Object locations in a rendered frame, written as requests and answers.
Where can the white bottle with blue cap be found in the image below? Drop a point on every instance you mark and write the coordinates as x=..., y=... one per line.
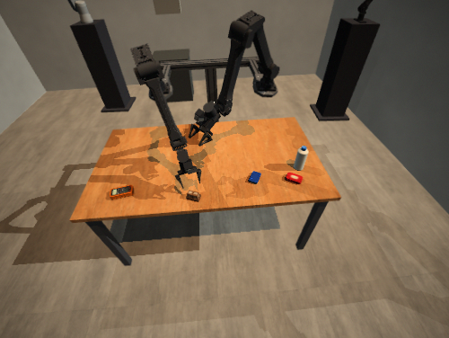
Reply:
x=301, y=155

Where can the orange pocket multimeter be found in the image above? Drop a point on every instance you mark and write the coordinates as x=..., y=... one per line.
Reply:
x=121, y=192

